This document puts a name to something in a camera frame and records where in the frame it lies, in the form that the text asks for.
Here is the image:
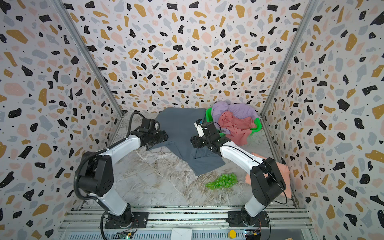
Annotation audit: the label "grey t-shirt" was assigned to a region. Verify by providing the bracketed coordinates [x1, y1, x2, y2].
[153, 108, 225, 176]

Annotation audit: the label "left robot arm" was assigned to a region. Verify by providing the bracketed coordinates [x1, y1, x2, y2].
[74, 115, 168, 228]

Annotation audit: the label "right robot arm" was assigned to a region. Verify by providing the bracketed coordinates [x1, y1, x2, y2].
[191, 120, 287, 227]

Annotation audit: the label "green plastic basket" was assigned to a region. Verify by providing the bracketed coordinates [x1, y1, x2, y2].
[206, 104, 262, 145]

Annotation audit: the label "dark pink t-shirt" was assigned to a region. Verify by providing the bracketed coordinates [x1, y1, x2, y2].
[219, 111, 257, 146]

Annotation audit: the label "lilac t-shirt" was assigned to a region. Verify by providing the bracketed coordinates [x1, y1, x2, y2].
[206, 102, 262, 138]

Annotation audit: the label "green toy grapes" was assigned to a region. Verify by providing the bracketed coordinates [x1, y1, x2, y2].
[206, 173, 238, 190]

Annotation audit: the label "folded salmon t-shirt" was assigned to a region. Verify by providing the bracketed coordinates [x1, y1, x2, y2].
[245, 153, 292, 199]

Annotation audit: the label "yellow round cap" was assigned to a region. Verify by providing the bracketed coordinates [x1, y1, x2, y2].
[229, 230, 237, 239]

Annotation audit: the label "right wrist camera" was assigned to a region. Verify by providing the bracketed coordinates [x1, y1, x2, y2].
[194, 119, 205, 138]

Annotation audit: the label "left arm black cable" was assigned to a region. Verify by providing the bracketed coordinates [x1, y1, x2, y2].
[73, 111, 148, 240]

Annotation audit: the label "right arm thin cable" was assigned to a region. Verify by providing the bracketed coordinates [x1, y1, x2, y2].
[209, 121, 289, 240]

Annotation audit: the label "white box on rail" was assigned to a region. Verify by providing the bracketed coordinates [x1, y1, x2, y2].
[171, 228, 193, 240]

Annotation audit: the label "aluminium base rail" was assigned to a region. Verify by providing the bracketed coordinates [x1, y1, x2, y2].
[56, 205, 316, 240]

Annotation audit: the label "left corner aluminium post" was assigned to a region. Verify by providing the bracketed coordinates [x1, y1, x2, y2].
[52, 0, 124, 118]

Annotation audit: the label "corner aluminium post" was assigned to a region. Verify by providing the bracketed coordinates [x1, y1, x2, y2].
[261, 0, 319, 119]
[52, 0, 124, 118]

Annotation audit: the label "right corner aluminium post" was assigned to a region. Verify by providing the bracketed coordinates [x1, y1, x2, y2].
[261, 0, 319, 119]

